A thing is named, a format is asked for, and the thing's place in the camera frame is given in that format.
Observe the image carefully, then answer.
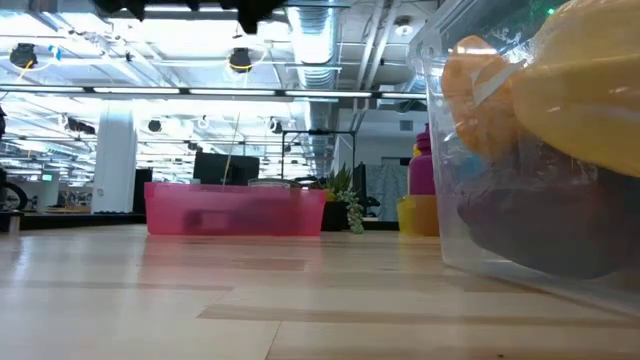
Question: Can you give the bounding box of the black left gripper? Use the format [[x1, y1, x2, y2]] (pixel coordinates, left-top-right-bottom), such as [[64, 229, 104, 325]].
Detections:
[[92, 0, 287, 36]]

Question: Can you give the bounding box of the black ceiling spotlight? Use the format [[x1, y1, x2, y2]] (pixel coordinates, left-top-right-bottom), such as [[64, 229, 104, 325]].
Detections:
[[228, 47, 254, 74], [8, 42, 39, 69]]

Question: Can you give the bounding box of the black background monitor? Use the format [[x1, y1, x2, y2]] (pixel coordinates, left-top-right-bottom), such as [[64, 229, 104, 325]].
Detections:
[[192, 151, 261, 187]]

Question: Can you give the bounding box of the silver tin can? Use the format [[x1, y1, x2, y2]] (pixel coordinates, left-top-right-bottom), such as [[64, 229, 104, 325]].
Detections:
[[246, 177, 292, 190]]

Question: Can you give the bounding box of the pink plastic tray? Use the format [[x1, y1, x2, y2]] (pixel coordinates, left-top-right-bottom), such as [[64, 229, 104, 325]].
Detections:
[[143, 181, 328, 237]]

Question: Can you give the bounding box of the white pillar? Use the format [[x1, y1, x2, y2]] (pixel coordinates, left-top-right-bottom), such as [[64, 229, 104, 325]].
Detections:
[[91, 99, 139, 215]]

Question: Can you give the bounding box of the potted succulent plant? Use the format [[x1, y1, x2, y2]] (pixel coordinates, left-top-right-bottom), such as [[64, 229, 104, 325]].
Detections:
[[314, 162, 367, 235]]

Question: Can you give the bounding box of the purple squeeze bottle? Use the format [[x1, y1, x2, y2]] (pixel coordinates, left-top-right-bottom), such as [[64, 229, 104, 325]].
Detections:
[[407, 122, 437, 197]]

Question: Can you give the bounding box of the clear plastic container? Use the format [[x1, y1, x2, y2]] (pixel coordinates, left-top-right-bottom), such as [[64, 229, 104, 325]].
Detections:
[[407, 0, 640, 317]]

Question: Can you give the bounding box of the silver ventilation duct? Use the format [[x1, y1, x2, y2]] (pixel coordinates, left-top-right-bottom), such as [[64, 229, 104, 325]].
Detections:
[[285, 0, 342, 179]]

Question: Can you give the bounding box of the black metal stand frame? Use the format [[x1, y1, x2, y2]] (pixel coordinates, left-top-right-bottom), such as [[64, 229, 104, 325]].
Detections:
[[280, 128, 357, 179]]

